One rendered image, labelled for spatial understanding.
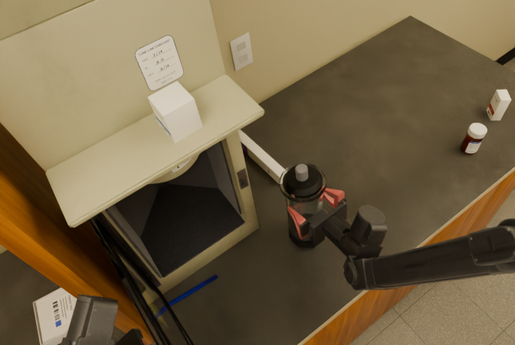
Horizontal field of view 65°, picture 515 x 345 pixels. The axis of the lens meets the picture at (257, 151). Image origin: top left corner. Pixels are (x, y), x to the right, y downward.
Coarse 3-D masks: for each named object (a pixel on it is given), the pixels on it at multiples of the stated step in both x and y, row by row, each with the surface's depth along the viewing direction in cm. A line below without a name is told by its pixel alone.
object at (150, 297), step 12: (96, 228) 66; (108, 252) 63; (120, 252) 74; (132, 264) 79; (120, 276) 61; (132, 276) 68; (132, 288) 59; (144, 288) 74; (132, 300) 58; (156, 300) 81; (144, 312) 57; (156, 312) 69; (168, 312) 88; (168, 324) 73; (156, 336) 55; (168, 336) 64; (180, 336) 81
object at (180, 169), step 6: (186, 162) 80; (192, 162) 81; (180, 168) 80; (186, 168) 81; (168, 174) 79; (174, 174) 80; (180, 174) 80; (156, 180) 79; (162, 180) 79; (168, 180) 80
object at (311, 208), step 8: (288, 168) 96; (280, 176) 95; (280, 184) 93; (288, 192) 91; (320, 192) 90; (288, 200) 94; (320, 200) 94; (296, 208) 94; (304, 208) 93; (312, 208) 94; (320, 208) 96; (288, 216) 101; (304, 216) 96; (296, 232) 103; (304, 240) 104
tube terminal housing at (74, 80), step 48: (96, 0) 49; (144, 0) 52; (192, 0) 56; (0, 48) 46; (48, 48) 49; (96, 48) 52; (192, 48) 61; (0, 96) 49; (48, 96) 53; (96, 96) 57; (144, 96) 62; (48, 144) 57; (240, 144) 83; (240, 192) 95; (240, 240) 111
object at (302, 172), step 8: (296, 168) 90; (304, 168) 90; (312, 168) 93; (288, 176) 92; (296, 176) 91; (304, 176) 90; (312, 176) 91; (320, 176) 92; (288, 184) 91; (296, 184) 91; (304, 184) 90; (312, 184) 90; (320, 184) 91; (296, 192) 90; (304, 192) 90; (312, 192) 90
